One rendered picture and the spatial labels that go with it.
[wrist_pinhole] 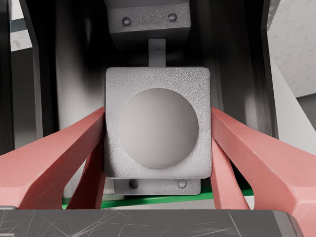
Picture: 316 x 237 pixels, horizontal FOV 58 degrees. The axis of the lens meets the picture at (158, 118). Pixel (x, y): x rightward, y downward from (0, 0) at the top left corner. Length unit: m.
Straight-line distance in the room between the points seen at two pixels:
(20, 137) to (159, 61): 0.18
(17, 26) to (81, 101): 0.07
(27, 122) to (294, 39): 0.99
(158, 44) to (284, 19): 0.88
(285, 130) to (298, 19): 0.54
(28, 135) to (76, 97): 0.12
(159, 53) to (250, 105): 0.07
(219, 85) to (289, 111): 0.46
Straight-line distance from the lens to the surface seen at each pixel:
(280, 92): 0.65
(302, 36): 1.15
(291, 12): 1.02
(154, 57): 0.16
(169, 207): 0.33
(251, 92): 0.19
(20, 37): 0.21
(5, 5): 0.20
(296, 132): 0.61
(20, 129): 0.30
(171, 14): 0.16
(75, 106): 0.18
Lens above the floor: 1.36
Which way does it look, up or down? 61 degrees down
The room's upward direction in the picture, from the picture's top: 3 degrees counter-clockwise
